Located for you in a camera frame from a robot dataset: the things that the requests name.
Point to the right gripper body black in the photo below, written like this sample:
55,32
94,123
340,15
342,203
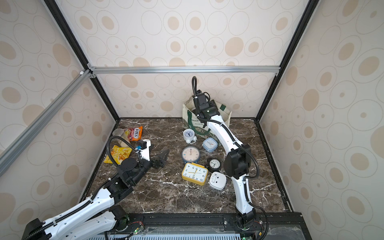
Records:
202,99

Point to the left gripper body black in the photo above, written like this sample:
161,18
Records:
144,165

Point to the blue round clock beige face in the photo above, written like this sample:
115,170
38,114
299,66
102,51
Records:
190,154

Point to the small white round clock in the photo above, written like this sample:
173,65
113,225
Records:
189,136

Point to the small black round clock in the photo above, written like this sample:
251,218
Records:
213,165

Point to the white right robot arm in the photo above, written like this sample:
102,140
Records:
240,164

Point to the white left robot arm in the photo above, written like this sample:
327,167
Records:
109,194

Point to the yellow chips snack bag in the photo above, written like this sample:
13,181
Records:
119,154

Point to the yellow rectangular alarm clock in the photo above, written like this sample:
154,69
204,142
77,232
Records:
195,173

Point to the blue square clock white face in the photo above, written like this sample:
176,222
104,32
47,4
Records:
210,145

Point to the orange Fox's candy bag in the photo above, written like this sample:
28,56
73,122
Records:
134,134

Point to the white square clock face-down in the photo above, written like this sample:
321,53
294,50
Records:
217,181

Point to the canvas tote bag green handles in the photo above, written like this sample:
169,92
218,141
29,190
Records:
192,122

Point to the aluminium horizontal back rail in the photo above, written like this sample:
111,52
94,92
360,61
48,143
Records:
186,70

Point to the aluminium left side rail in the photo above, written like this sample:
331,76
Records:
22,141

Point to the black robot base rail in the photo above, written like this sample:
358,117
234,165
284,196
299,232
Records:
272,226

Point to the black right frame post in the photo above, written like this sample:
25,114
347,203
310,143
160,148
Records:
302,25

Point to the black vertical frame post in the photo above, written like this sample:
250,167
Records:
59,18

